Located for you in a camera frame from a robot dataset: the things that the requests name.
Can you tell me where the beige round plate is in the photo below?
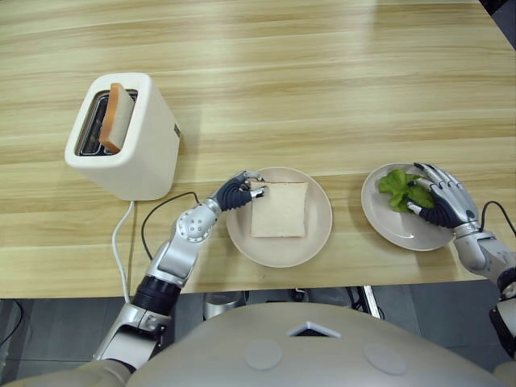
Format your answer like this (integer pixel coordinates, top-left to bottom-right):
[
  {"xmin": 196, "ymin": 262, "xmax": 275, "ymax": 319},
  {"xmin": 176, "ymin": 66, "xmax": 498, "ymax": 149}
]
[{"xmin": 225, "ymin": 167, "xmax": 334, "ymax": 268}]

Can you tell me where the bread slice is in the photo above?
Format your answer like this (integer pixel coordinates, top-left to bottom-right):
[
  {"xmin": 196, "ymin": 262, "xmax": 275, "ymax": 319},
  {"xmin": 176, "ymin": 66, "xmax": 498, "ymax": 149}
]
[
  {"xmin": 249, "ymin": 181, "xmax": 310, "ymax": 239},
  {"xmin": 98, "ymin": 82, "xmax": 135, "ymax": 153}
]

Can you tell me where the white cord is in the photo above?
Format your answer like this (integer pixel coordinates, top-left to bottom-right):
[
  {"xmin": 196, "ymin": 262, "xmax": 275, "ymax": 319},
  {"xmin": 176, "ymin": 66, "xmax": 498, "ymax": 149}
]
[{"xmin": 111, "ymin": 198, "xmax": 136, "ymax": 304}]

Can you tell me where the green lettuce leaf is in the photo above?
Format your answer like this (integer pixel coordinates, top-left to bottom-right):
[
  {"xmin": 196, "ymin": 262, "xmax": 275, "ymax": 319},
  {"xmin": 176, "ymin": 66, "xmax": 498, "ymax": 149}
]
[{"xmin": 377, "ymin": 168, "xmax": 436, "ymax": 213}]

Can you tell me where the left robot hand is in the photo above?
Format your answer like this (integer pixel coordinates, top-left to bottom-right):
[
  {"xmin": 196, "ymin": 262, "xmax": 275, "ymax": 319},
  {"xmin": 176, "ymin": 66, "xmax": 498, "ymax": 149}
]
[{"xmin": 208, "ymin": 169, "xmax": 268, "ymax": 213}]

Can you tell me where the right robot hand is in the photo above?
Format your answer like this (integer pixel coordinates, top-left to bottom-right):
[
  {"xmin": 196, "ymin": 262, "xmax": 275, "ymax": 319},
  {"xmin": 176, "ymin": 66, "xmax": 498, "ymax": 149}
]
[{"xmin": 406, "ymin": 161, "xmax": 481, "ymax": 230}]

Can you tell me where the cream toaster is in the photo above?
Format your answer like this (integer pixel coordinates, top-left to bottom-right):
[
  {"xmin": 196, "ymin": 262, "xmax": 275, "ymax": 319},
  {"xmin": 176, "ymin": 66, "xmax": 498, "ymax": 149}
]
[{"xmin": 64, "ymin": 72, "xmax": 181, "ymax": 202}]

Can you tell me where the white round plate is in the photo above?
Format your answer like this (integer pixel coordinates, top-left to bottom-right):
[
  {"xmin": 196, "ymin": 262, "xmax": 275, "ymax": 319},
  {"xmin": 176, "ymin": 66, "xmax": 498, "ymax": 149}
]
[{"xmin": 360, "ymin": 162, "xmax": 461, "ymax": 252}]

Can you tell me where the black cable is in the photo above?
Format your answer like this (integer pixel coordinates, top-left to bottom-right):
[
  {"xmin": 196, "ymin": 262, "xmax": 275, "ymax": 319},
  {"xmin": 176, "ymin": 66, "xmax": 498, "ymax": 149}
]
[
  {"xmin": 140, "ymin": 191, "xmax": 202, "ymax": 263},
  {"xmin": 480, "ymin": 200, "xmax": 516, "ymax": 239}
]

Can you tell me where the robot body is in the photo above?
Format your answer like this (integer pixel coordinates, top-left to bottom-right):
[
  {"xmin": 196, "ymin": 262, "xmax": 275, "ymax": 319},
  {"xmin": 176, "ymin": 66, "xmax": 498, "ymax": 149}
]
[{"xmin": 127, "ymin": 302, "xmax": 508, "ymax": 387}]

